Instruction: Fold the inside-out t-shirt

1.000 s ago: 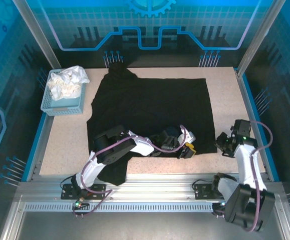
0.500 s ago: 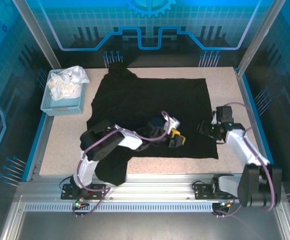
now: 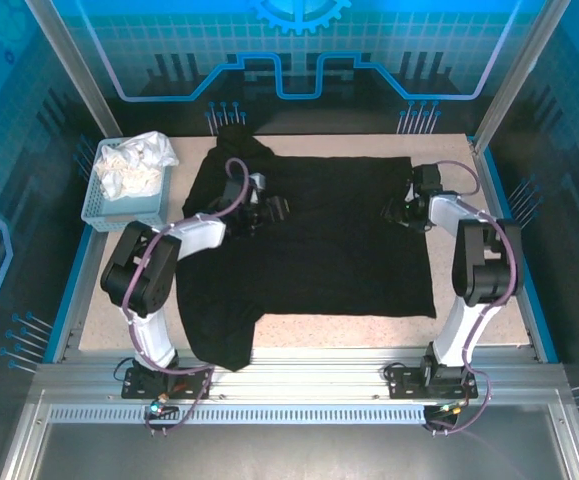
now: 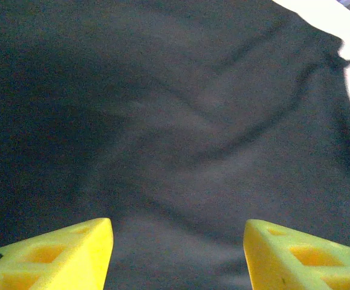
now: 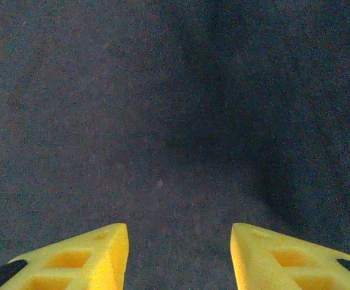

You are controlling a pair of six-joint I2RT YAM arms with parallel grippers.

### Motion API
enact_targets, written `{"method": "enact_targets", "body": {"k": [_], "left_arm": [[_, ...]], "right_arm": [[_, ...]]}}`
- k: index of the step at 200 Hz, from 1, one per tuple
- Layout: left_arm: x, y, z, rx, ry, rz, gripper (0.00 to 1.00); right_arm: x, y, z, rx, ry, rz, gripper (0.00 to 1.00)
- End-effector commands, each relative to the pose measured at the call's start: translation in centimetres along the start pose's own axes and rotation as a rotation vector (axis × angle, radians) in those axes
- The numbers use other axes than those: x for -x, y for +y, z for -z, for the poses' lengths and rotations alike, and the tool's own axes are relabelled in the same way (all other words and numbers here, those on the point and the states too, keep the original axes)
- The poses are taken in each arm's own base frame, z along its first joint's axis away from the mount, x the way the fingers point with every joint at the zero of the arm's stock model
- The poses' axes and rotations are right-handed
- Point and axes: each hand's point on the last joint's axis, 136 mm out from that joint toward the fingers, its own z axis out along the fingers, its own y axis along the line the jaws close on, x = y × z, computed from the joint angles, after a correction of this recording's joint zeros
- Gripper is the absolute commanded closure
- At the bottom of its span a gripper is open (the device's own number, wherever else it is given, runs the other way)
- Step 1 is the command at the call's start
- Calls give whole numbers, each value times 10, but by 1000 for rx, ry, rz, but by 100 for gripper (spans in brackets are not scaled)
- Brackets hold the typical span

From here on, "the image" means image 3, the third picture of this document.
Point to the black t-shirt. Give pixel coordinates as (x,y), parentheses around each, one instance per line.
(319,250)

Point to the light blue plastic basket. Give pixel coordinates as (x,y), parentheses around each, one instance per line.
(129,217)

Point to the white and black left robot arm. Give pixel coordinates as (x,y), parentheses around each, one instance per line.
(139,270)

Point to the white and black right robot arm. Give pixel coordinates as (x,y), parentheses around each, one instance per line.
(484,265)

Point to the crumpled white t-shirt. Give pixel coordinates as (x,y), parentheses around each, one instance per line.
(129,165)

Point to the aluminium mounting beam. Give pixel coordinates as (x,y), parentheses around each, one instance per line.
(294,372)

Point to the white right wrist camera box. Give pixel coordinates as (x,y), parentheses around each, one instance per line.
(408,187)

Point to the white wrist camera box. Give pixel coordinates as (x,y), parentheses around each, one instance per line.
(258,181)
(408,187)

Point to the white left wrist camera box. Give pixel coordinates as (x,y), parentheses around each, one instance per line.
(258,181)

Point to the blue and silver right table rail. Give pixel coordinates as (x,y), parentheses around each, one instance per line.
(499,200)

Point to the blue and silver table rail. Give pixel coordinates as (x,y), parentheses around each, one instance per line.
(88,260)
(499,200)

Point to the aluminium right frame post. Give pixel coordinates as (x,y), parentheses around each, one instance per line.
(515,75)

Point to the aluminium frame post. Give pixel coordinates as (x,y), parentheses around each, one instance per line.
(515,75)
(89,85)

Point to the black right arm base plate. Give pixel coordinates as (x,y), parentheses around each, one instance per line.
(409,385)

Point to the blue and silver left table rail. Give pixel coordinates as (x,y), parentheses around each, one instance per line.
(88,260)

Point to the aluminium left frame post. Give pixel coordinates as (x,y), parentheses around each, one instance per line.
(89,85)

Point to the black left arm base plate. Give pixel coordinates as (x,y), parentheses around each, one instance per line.
(138,386)

